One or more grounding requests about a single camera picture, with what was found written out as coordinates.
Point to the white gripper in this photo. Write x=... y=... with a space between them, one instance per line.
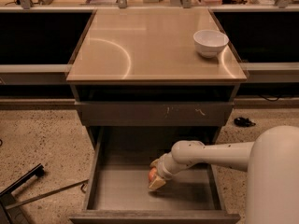
x=162 y=169

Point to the red apple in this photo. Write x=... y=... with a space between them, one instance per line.
x=152 y=173

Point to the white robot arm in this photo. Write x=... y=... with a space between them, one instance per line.
x=271 y=163

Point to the open grey middle drawer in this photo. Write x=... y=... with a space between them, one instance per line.
x=118 y=192

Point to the grey drawer cabinet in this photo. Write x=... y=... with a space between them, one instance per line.
x=147 y=54

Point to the thin metal rod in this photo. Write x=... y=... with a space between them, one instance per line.
x=45 y=195

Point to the black object on floor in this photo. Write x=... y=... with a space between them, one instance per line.
x=242 y=122

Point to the white ceramic bowl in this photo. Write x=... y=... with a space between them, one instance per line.
x=210 y=43

